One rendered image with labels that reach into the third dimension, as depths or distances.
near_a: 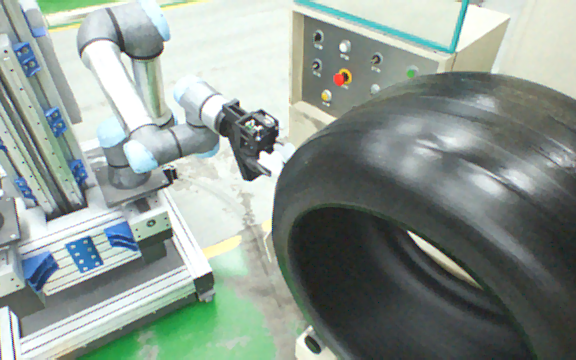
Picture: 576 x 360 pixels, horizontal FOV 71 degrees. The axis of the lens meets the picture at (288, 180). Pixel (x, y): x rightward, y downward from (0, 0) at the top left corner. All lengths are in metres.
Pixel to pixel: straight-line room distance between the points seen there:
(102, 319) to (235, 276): 0.64
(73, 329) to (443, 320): 1.40
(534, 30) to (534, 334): 0.44
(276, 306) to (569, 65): 1.59
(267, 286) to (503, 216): 1.70
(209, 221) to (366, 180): 1.92
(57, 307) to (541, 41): 1.85
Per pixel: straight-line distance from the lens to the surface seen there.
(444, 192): 0.44
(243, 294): 2.04
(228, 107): 0.84
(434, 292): 0.99
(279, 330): 1.94
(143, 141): 0.95
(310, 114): 1.51
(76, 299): 1.98
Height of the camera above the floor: 1.73
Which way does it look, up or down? 43 degrees down
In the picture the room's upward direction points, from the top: straight up
